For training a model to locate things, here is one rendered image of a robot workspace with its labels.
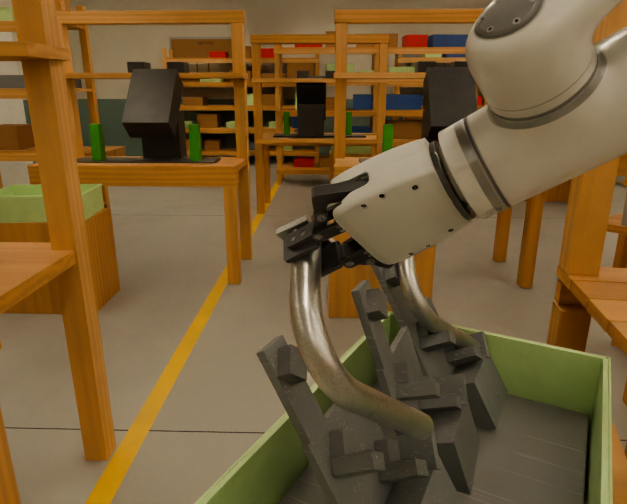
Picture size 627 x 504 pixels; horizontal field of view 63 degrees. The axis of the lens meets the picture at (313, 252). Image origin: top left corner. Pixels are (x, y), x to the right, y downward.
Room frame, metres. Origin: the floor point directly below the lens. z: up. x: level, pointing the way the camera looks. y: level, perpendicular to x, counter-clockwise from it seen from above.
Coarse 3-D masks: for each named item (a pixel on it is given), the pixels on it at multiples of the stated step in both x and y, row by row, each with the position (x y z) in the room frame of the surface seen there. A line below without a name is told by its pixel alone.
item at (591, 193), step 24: (624, 0) 1.43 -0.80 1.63; (600, 24) 1.49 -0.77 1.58; (624, 24) 1.43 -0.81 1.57; (600, 168) 1.43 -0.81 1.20; (576, 192) 1.47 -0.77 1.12; (600, 192) 1.43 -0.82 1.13; (576, 216) 1.44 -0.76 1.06; (600, 216) 1.43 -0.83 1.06; (576, 240) 1.44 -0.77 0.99; (600, 240) 1.43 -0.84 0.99; (576, 264) 1.44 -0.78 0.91; (600, 264) 1.43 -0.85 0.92
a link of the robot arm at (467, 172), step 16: (448, 128) 0.43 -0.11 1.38; (464, 128) 0.42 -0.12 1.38; (448, 144) 0.41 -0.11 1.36; (464, 144) 0.40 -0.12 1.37; (448, 160) 0.41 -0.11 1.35; (464, 160) 0.40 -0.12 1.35; (480, 160) 0.39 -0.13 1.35; (448, 176) 0.41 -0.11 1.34; (464, 176) 0.40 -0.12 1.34; (480, 176) 0.39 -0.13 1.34; (464, 192) 0.40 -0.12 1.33; (480, 192) 0.39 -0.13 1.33; (496, 192) 0.39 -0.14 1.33; (480, 208) 0.40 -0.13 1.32; (496, 208) 0.40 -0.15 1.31
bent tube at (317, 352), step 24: (312, 264) 0.46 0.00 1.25; (312, 288) 0.44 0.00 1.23; (312, 312) 0.42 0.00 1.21; (312, 336) 0.41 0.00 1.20; (312, 360) 0.40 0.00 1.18; (336, 360) 0.41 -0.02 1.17; (336, 384) 0.40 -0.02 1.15; (360, 384) 0.42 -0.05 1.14; (360, 408) 0.42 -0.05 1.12; (384, 408) 0.44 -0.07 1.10; (408, 408) 0.47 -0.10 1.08; (408, 432) 0.47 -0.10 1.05
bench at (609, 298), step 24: (576, 288) 1.35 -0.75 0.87; (600, 288) 1.33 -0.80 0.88; (624, 288) 1.33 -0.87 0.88; (552, 312) 1.51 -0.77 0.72; (576, 312) 1.43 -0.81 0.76; (600, 312) 1.17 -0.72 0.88; (624, 312) 1.16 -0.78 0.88; (552, 336) 1.48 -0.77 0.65; (576, 336) 1.43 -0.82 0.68; (624, 336) 1.04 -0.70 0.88
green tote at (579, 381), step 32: (384, 320) 0.95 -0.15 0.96; (352, 352) 0.81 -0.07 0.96; (512, 352) 0.86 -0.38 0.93; (544, 352) 0.84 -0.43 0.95; (576, 352) 0.81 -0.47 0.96; (512, 384) 0.86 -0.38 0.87; (544, 384) 0.83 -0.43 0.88; (576, 384) 0.81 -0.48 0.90; (608, 384) 0.71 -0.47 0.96; (288, 416) 0.63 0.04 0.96; (608, 416) 0.63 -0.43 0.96; (256, 448) 0.56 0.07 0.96; (288, 448) 0.62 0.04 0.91; (608, 448) 0.56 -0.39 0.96; (224, 480) 0.50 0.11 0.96; (256, 480) 0.55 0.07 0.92; (288, 480) 0.62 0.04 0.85; (608, 480) 0.50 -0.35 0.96
